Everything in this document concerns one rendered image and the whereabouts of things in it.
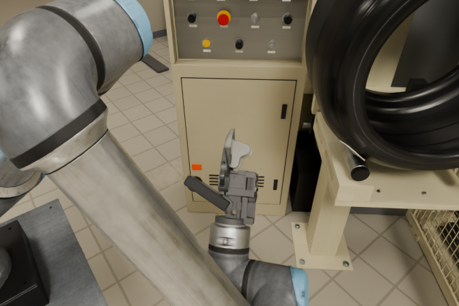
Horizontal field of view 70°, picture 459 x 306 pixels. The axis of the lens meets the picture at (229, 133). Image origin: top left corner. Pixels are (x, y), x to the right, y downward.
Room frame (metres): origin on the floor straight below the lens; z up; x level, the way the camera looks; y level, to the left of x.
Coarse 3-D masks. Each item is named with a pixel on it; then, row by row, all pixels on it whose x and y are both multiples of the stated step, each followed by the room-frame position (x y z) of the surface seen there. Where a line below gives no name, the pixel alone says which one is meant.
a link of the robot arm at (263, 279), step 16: (256, 272) 0.36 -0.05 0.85; (272, 272) 0.36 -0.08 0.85; (288, 272) 0.36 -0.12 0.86; (304, 272) 0.36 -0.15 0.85; (256, 288) 0.34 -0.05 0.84; (272, 288) 0.33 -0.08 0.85; (288, 288) 0.32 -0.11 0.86; (304, 288) 0.32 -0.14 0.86; (256, 304) 0.30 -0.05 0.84; (272, 304) 0.30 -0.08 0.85; (288, 304) 0.30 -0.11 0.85; (304, 304) 0.30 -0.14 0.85
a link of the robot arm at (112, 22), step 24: (72, 0) 0.41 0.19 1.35; (96, 0) 0.43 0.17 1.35; (120, 0) 0.45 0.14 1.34; (72, 24) 0.36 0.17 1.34; (96, 24) 0.39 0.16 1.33; (120, 24) 0.42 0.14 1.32; (144, 24) 0.46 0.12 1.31; (96, 48) 0.36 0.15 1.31; (120, 48) 0.40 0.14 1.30; (144, 48) 0.45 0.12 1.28; (120, 72) 0.41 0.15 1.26; (0, 168) 0.50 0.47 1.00; (0, 192) 0.52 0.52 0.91; (24, 192) 0.54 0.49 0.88; (0, 216) 0.52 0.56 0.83
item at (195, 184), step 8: (192, 176) 0.54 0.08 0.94; (184, 184) 0.53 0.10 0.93; (192, 184) 0.52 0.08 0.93; (200, 184) 0.52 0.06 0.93; (200, 192) 0.51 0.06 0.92; (208, 192) 0.51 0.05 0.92; (216, 192) 0.51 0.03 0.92; (208, 200) 0.50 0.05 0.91; (216, 200) 0.49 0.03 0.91; (224, 200) 0.49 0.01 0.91; (224, 208) 0.48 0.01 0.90
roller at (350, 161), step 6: (342, 144) 0.70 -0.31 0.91; (342, 150) 0.68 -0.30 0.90; (348, 150) 0.66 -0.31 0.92; (348, 156) 0.64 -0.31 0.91; (354, 156) 0.63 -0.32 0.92; (348, 162) 0.63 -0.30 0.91; (354, 162) 0.61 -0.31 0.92; (360, 162) 0.61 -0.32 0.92; (348, 168) 0.61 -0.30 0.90; (354, 168) 0.59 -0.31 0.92; (360, 168) 0.59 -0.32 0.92; (366, 168) 0.59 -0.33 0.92; (354, 174) 0.59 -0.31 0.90; (360, 174) 0.59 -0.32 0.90; (366, 174) 0.58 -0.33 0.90; (360, 180) 0.59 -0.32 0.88
